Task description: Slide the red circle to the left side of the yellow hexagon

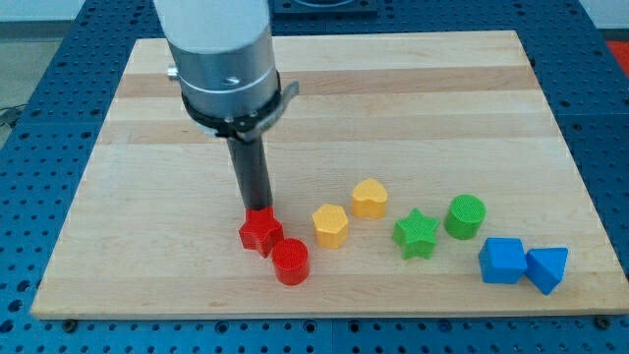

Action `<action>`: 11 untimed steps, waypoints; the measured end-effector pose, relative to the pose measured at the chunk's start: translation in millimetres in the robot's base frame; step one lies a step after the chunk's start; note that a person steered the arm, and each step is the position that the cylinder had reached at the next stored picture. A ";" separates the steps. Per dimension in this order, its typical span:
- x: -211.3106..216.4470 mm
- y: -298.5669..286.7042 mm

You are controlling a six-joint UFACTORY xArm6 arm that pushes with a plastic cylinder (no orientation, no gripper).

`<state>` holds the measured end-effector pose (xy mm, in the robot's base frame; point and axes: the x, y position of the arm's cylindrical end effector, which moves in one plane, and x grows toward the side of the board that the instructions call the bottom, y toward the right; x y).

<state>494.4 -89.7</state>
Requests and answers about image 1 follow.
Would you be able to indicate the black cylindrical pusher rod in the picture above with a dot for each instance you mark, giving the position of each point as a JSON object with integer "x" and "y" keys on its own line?
{"x": 250, "y": 167}

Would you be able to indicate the red circle block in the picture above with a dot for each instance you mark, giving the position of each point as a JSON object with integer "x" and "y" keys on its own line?
{"x": 290, "y": 258}

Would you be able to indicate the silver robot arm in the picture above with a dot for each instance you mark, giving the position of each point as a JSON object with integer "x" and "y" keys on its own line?
{"x": 223, "y": 52}

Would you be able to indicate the yellow hexagon block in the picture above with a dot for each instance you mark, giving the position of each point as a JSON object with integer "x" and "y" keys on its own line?
{"x": 331, "y": 226}

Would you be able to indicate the green circle block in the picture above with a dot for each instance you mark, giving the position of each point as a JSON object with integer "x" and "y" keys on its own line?
{"x": 465, "y": 216}

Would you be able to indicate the red star block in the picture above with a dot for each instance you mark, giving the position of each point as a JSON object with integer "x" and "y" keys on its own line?
{"x": 261, "y": 231}

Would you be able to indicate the yellow heart block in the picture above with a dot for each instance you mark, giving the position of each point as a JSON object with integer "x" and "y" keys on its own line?
{"x": 369, "y": 199}

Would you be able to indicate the wooden board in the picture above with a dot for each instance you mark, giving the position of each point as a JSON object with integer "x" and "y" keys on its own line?
{"x": 152, "y": 232}

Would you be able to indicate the green star block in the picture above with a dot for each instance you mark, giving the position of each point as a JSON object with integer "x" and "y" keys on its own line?
{"x": 415, "y": 235}

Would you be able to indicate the blue cube block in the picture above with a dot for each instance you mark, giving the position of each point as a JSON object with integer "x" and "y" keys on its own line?
{"x": 502, "y": 260}

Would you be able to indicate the blue triangle block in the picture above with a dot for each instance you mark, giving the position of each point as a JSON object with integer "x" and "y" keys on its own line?
{"x": 546, "y": 267}

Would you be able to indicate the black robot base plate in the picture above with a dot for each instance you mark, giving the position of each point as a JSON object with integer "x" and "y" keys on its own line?
{"x": 324, "y": 7}

